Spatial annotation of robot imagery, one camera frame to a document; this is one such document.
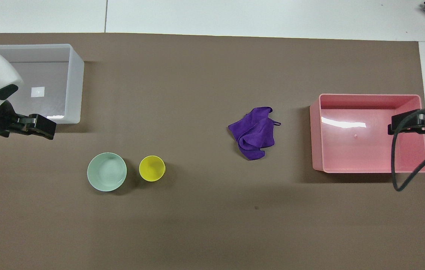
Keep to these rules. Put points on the purple cloth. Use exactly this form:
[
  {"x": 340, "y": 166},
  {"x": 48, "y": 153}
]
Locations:
[{"x": 253, "y": 135}]

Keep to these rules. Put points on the light green bowl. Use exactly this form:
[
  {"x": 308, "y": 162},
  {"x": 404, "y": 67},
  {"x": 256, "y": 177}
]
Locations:
[{"x": 106, "y": 171}]

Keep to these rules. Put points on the pink plastic box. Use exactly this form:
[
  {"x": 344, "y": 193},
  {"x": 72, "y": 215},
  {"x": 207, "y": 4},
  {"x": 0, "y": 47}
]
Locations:
[{"x": 362, "y": 150}]

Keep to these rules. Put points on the translucent white plastic box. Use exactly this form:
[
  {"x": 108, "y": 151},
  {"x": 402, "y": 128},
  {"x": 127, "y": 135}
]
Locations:
[{"x": 66, "y": 75}]

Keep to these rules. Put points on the yellow cup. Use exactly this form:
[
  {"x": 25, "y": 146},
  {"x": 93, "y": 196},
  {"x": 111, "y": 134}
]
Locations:
[{"x": 152, "y": 168}]

